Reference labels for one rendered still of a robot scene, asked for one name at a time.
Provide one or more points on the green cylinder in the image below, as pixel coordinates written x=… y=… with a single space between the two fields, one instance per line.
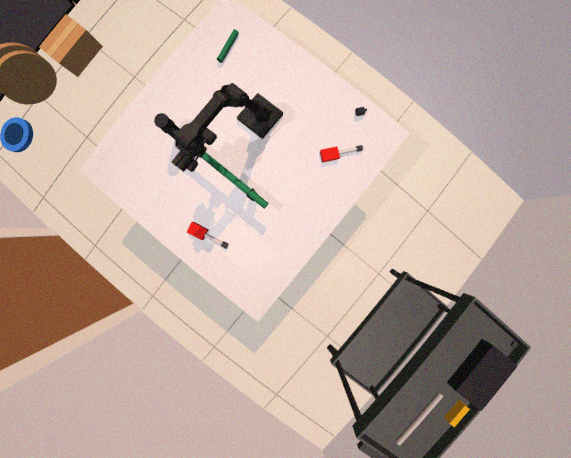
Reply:
x=227 y=45
x=236 y=181

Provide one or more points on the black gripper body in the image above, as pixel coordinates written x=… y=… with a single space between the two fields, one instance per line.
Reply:
x=208 y=135

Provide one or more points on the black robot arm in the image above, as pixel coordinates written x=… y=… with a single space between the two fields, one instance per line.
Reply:
x=189 y=138

